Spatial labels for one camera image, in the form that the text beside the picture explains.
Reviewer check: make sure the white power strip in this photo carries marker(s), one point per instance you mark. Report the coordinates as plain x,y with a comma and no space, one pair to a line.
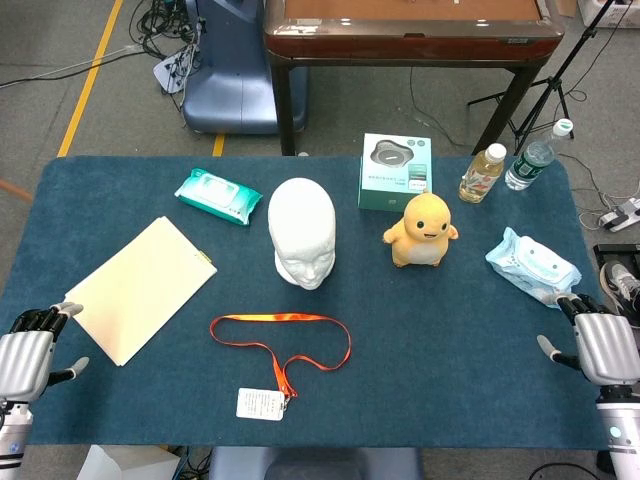
620,215

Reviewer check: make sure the light blue wet wipes pack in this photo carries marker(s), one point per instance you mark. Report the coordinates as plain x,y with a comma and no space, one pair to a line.
535,265

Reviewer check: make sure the yellow drink bottle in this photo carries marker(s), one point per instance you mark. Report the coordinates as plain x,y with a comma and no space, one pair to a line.
477,180

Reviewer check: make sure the teal product box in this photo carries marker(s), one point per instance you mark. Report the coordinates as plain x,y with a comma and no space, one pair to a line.
390,170

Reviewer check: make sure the white badge card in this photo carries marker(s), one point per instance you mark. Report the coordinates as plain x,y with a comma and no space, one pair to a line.
260,404

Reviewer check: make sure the brown wooden stick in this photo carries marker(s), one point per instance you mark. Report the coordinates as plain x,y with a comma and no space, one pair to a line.
15,190

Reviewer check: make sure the blue table mat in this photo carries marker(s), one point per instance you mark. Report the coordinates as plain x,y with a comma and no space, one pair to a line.
400,350

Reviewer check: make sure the cream spiral notebook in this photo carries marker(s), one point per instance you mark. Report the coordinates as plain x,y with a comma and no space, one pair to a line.
135,285

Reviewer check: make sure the white paper bag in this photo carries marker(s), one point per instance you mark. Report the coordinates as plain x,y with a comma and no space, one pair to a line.
125,465

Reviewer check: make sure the white foam mannequin head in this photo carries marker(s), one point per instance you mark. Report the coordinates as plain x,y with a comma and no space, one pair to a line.
300,220

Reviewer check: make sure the white cardboard box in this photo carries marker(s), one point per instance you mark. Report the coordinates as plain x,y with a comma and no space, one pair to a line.
615,17

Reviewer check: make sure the blue robot torso base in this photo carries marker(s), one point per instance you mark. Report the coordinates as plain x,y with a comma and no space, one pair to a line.
320,465

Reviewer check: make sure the black tripod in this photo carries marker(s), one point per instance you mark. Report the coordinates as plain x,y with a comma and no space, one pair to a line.
583,40

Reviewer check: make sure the green wet wipes pack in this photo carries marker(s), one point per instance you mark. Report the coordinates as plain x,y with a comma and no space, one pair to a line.
215,192

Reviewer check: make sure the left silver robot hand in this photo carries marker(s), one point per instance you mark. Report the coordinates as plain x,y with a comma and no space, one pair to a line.
25,355

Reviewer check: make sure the clear water bottle green label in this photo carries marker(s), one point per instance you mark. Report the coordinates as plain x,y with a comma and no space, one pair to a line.
525,170

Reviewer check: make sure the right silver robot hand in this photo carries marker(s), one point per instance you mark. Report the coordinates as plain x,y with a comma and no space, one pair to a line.
605,345

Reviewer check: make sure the brown mahjong table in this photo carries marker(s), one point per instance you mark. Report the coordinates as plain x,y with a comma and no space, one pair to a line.
400,45

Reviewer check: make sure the yellow plush toy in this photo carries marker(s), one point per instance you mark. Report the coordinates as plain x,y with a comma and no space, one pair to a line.
422,235

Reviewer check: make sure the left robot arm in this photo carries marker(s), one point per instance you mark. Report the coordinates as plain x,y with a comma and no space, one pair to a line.
12,435

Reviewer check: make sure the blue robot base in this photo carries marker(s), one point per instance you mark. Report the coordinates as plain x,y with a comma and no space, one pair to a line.
225,95

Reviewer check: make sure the grey sneaker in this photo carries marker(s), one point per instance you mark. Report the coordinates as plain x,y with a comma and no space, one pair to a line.
620,282

